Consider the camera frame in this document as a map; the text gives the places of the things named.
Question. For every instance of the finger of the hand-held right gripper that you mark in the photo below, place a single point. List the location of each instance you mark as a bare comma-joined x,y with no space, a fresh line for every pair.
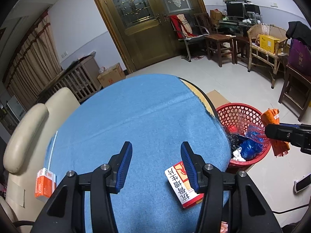
279,133
303,126

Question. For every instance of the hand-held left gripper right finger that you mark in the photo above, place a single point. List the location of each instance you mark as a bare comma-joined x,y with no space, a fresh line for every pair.
189,167

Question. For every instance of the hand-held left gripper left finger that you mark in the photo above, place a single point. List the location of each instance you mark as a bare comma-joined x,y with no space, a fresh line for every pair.
124,167

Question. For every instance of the orange wrapper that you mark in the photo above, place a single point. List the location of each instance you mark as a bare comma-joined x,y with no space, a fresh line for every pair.
271,117

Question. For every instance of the yellow and red box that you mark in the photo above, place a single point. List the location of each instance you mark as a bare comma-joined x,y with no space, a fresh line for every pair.
179,187

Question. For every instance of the blue plastic bag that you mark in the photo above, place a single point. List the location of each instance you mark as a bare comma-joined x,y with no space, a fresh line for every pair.
250,148

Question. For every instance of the clear plastic wrapper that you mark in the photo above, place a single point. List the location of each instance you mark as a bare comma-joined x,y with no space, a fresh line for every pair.
243,120

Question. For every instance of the red plastic bag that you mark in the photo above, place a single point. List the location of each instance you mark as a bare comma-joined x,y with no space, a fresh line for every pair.
233,129

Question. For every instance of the black plastic bag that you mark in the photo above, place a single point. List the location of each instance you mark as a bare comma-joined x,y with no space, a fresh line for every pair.
233,140

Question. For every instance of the white paper ball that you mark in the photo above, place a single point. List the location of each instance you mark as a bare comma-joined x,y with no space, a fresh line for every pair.
237,154

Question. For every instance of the red plastic basket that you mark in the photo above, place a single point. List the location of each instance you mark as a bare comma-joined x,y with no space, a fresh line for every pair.
226,111

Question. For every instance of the round table, blue cloth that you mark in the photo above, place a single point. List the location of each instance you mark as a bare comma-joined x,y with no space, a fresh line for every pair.
133,114

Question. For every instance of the dark wooden stool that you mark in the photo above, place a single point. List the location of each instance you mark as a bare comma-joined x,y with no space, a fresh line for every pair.
295,71

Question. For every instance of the white and black slipper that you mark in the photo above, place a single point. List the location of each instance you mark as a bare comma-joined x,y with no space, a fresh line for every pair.
302,184

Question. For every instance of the purple gift bag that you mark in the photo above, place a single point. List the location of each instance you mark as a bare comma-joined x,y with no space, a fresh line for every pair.
300,55

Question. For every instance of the flat cardboard sheet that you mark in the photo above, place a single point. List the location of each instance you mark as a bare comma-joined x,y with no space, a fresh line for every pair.
216,97

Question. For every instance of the thin white stick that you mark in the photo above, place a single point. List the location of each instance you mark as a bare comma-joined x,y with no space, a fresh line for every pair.
53,145

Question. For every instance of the round wooden table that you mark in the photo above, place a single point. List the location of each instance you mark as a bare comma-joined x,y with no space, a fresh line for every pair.
194,87

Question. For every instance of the orange and white box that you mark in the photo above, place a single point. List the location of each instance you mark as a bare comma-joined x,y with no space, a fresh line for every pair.
43,187

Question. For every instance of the wicker chair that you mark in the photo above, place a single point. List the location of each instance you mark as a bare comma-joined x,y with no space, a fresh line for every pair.
257,51

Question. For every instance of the yellow carton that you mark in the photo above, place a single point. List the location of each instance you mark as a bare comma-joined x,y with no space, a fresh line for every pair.
268,42

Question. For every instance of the black cloth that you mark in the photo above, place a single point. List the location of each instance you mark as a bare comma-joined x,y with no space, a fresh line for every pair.
297,30

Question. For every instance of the brown wooden stool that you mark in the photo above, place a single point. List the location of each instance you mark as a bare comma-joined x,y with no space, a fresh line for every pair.
217,38
241,40

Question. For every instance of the wooden baby crib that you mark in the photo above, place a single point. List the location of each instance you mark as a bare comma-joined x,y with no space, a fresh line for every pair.
73,80

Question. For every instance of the beige leather sofa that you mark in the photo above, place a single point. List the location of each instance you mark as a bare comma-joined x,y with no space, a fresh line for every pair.
26,131

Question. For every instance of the pink slipper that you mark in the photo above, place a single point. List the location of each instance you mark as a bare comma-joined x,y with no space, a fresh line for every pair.
199,57

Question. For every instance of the glass computer desk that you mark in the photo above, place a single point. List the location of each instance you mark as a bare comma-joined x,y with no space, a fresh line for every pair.
233,24

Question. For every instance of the white standing air conditioner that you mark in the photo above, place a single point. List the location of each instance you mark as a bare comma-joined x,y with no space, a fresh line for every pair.
15,108

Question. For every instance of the small black monitor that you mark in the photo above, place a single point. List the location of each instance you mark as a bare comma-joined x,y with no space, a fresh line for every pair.
251,8

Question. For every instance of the wooden double door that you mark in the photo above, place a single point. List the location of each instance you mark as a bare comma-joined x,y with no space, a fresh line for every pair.
145,41

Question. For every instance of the black computer monitor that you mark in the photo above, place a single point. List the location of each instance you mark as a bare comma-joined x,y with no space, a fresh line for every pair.
234,9

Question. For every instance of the small brown cardboard box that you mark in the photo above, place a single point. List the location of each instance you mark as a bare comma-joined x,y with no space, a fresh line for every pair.
216,14

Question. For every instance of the dark wooden armchair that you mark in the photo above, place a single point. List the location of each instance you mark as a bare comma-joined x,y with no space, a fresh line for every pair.
203,20

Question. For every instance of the beige curtain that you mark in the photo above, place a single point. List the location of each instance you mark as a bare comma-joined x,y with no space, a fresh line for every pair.
31,60

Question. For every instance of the red striped cloth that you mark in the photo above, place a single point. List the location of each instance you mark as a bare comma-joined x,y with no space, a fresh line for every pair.
179,26

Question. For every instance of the metal frame chair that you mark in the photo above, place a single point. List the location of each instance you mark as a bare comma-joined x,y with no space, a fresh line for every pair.
194,38

